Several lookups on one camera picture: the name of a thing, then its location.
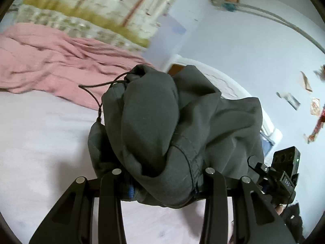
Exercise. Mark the wall doll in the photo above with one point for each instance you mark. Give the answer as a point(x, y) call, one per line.
point(231, 0)

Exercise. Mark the black hooded jacket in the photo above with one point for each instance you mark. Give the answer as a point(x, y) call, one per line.
point(157, 132)

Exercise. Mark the grey wall pipes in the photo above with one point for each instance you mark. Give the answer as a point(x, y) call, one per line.
point(279, 17)

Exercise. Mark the pink wall picture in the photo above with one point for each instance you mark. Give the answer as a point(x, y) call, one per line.
point(316, 106)

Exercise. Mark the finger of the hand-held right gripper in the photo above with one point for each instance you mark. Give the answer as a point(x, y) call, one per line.
point(257, 169)

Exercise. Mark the pink checked quilt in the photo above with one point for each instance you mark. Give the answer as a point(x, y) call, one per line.
point(50, 61)

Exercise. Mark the tree print curtain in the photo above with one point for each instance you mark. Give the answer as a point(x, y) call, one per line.
point(101, 10)

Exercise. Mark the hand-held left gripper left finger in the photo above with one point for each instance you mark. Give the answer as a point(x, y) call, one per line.
point(113, 190)

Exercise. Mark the person's right forearm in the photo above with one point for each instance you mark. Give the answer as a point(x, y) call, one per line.
point(293, 223)

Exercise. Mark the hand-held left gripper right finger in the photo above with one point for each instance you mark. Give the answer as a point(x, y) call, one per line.
point(214, 190)

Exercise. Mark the brown wall sticker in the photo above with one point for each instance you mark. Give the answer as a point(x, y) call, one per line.
point(306, 81)

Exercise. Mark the grey wall picture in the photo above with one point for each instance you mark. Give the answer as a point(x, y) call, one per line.
point(289, 101)

